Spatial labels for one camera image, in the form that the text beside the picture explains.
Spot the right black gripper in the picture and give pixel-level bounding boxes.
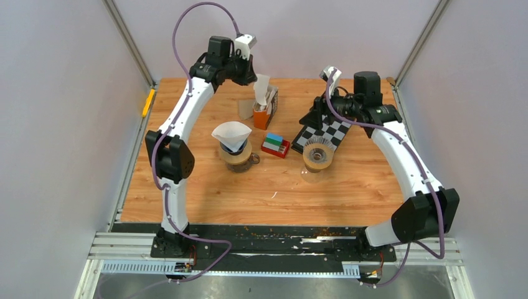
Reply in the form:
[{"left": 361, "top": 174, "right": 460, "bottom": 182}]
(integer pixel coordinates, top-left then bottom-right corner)
[{"left": 299, "top": 83, "right": 362, "bottom": 130}]

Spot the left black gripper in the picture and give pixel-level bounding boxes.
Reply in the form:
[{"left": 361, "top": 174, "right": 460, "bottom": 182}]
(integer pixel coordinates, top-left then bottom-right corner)
[{"left": 222, "top": 51, "right": 258, "bottom": 86}]

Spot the small wooden dripper ring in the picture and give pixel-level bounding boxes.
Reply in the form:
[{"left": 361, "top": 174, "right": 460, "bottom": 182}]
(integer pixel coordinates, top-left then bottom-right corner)
[{"left": 302, "top": 148, "right": 335, "bottom": 171}]

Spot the white paper coffee filter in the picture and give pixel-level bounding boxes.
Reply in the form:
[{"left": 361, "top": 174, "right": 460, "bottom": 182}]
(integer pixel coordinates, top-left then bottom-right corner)
[{"left": 211, "top": 121, "right": 252, "bottom": 153}]

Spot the glass coffee carafe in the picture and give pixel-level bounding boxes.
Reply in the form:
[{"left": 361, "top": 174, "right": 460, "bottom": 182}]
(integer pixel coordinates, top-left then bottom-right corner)
[{"left": 225, "top": 153, "right": 260, "bottom": 173}]

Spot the large wooden dripper ring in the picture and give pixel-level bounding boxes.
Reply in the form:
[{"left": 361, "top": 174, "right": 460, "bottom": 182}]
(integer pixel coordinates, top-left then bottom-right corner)
[{"left": 217, "top": 144, "right": 253, "bottom": 166}]

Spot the blue glass dripper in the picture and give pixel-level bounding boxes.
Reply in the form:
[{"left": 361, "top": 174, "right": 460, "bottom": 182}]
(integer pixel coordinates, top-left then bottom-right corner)
[{"left": 220, "top": 140, "right": 249, "bottom": 157}]

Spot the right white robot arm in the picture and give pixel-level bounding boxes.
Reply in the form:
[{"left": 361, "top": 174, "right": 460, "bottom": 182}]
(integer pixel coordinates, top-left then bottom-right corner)
[{"left": 299, "top": 66, "right": 460, "bottom": 260}]

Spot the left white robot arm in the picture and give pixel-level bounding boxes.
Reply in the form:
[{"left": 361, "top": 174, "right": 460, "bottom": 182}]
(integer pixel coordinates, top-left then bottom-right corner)
[{"left": 145, "top": 34, "right": 257, "bottom": 257}]

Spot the brown paper filter on table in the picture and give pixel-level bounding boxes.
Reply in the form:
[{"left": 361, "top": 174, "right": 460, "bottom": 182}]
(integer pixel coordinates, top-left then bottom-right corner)
[{"left": 238, "top": 100, "right": 255, "bottom": 120}]

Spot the orange filter box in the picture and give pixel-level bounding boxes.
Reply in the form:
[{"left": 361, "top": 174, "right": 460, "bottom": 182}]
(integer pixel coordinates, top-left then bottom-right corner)
[{"left": 253, "top": 85, "right": 278, "bottom": 130}]

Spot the black white chessboard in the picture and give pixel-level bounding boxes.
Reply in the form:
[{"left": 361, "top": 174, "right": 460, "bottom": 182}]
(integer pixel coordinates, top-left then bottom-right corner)
[{"left": 291, "top": 115, "right": 351, "bottom": 154}]

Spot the red toy brick stack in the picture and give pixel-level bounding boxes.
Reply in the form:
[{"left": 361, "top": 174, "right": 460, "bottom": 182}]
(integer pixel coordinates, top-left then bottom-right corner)
[{"left": 261, "top": 133, "right": 291, "bottom": 159}]

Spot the clear glass beaker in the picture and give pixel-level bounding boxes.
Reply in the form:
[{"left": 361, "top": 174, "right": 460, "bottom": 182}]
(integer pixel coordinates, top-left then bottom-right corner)
[{"left": 301, "top": 167, "right": 329, "bottom": 184}]

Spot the yellow marker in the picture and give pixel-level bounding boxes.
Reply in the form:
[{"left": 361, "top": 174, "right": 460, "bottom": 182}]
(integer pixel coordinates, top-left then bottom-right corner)
[{"left": 141, "top": 88, "right": 156, "bottom": 118}]

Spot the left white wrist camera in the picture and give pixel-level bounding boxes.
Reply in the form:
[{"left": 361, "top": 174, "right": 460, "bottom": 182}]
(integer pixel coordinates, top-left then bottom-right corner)
[{"left": 233, "top": 34, "right": 257, "bottom": 60}]

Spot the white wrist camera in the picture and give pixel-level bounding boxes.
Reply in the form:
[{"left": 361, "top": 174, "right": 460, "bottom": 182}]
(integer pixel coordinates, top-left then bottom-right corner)
[
  {"left": 319, "top": 65, "right": 342, "bottom": 97},
  {"left": 233, "top": 34, "right": 257, "bottom": 60}
]

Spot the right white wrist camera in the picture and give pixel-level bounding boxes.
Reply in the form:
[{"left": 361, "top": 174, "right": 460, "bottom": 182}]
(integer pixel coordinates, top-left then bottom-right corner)
[{"left": 319, "top": 65, "right": 342, "bottom": 97}]

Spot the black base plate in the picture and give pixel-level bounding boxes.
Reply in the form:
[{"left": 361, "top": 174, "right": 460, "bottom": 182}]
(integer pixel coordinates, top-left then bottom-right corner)
[{"left": 151, "top": 224, "right": 394, "bottom": 263}]

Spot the aluminium frame rail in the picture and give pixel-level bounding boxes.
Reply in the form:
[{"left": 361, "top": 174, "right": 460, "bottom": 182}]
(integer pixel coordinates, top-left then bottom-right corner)
[{"left": 88, "top": 233, "right": 463, "bottom": 278}]

